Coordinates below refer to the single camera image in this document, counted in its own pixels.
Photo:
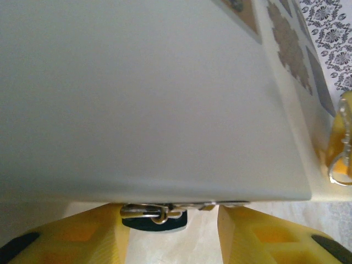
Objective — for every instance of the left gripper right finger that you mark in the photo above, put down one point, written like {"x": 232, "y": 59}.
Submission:
{"x": 261, "y": 242}

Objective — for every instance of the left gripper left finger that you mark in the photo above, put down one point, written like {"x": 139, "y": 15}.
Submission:
{"x": 82, "y": 242}

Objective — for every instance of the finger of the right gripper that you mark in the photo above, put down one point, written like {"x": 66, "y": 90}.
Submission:
{"x": 336, "y": 143}

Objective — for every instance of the white box with picture stickers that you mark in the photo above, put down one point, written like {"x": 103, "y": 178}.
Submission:
{"x": 137, "y": 96}

